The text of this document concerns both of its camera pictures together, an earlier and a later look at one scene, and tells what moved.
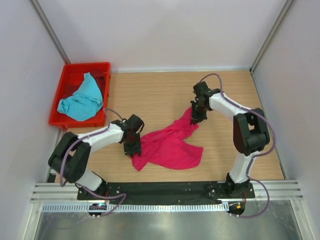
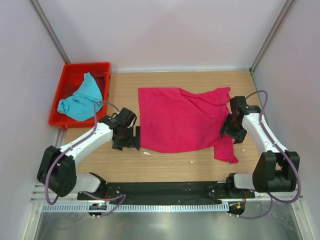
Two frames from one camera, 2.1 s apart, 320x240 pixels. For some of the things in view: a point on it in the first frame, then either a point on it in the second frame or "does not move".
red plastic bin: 70,79 does not move
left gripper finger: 139,153 → 136,139
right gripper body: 198,113 → 233,129
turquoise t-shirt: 85,101 does not move
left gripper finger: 129,154 → 117,147
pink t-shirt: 166,148 → 174,120
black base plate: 200,190 does not move
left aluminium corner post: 44,21 does not move
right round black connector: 237,208 does not move
